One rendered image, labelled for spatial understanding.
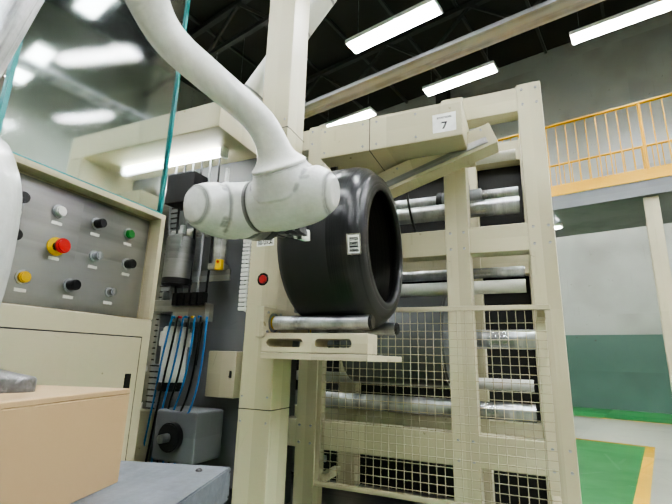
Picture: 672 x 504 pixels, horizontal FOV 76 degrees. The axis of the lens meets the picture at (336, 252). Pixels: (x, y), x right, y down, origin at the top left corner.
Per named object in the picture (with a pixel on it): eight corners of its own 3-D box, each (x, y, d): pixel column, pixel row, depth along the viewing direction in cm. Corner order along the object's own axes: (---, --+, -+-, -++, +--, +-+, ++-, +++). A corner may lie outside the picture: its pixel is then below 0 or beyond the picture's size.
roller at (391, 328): (306, 328, 164) (311, 320, 167) (310, 337, 166) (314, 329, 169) (395, 328, 150) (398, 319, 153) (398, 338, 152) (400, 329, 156)
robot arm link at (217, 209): (225, 245, 93) (277, 237, 88) (171, 236, 79) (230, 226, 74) (223, 197, 95) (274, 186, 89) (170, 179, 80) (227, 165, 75)
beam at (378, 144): (318, 158, 187) (320, 127, 191) (341, 181, 210) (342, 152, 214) (463, 133, 163) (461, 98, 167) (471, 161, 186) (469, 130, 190)
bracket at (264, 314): (254, 337, 136) (257, 306, 139) (311, 342, 171) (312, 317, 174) (263, 337, 135) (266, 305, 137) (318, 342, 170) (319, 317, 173)
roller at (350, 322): (267, 322, 139) (272, 313, 142) (272, 332, 141) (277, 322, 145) (369, 322, 125) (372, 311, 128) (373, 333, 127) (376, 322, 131)
